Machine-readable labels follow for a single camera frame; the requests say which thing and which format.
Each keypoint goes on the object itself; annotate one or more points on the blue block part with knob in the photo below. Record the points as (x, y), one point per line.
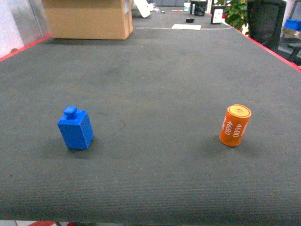
(75, 128)

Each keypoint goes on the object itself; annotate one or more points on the orange cylindrical cap 4680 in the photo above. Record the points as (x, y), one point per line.
(235, 122)

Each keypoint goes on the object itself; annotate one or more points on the white paper sheet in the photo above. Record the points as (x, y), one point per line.
(186, 27)

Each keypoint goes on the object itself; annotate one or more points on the small black round object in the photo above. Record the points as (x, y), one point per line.
(190, 20)

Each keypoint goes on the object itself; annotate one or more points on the large cardboard box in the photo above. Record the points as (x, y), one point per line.
(89, 19)

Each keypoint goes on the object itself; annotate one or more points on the white black box device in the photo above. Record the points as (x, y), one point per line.
(216, 15)

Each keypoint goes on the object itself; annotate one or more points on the green potted plant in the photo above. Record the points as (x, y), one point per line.
(235, 12)

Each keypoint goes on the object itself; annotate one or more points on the black mesh office chair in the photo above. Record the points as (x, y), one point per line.
(265, 19)

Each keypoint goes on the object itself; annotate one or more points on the red conveyor side rail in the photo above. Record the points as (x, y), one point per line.
(291, 64)

